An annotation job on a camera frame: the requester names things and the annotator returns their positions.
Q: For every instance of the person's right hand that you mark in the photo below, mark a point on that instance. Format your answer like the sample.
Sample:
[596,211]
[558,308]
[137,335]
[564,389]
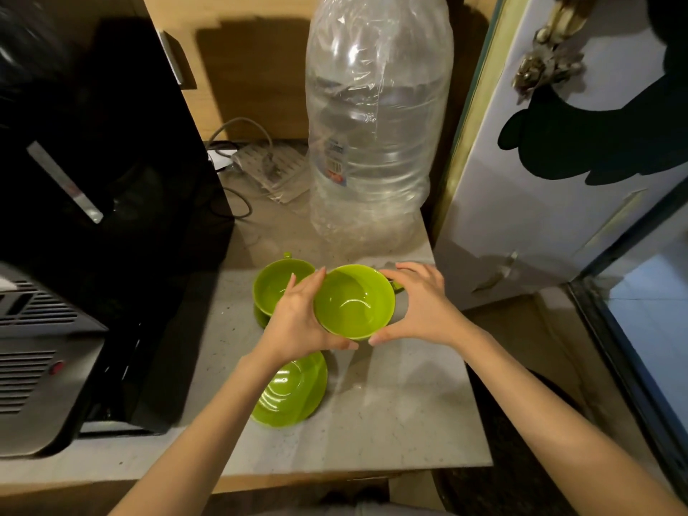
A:
[427,311]

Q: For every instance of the person's right forearm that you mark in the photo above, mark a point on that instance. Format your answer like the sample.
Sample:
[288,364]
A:
[553,429]

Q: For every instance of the black glossy appliance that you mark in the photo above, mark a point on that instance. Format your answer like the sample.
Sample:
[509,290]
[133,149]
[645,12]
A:
[107,182]

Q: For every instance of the green plastic saucer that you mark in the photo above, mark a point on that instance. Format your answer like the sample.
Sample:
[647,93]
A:
[293,394]
[260,318]

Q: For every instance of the white door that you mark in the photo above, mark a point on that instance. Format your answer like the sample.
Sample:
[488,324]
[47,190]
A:
[537,209]

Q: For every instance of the metal door hasp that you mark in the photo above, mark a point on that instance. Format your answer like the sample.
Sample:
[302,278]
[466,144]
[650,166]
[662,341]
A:
[497,274]

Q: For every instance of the green plastic cup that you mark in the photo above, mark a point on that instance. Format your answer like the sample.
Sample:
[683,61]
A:
[352,306]
[277,287]

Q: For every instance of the person's right thumb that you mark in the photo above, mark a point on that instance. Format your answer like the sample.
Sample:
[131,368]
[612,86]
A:
[382,335]

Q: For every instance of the person's left thumb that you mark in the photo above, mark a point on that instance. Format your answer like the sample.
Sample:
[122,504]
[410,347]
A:
[338,346]

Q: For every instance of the yellow-green door frame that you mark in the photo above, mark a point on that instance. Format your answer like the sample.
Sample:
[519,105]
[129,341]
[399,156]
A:
[478,112]

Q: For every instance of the person's left middle finger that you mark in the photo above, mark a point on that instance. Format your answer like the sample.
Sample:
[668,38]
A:
[291,284]

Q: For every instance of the person's left forearm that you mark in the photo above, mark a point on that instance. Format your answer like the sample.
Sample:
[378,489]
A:
[199,446]

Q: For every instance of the wooden cabinet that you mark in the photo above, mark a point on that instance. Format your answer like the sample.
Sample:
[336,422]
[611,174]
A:
[252,75]

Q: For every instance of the brass door latch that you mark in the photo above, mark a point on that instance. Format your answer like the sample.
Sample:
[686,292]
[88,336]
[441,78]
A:
[545,61]

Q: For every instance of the large clear plastic water bottle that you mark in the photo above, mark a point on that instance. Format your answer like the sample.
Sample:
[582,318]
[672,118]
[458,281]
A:
[376,128]

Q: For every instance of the person's right middle finger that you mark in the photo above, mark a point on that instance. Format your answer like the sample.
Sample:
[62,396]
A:
[416,268]

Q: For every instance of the grey vented appliance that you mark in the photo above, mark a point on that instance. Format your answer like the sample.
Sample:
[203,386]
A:
[37,365]

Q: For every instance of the person's left hand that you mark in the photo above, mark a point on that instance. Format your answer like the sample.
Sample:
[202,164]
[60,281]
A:
[290,333]

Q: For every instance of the white power strip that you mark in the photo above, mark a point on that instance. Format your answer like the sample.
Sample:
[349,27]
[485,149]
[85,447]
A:
[279,169]

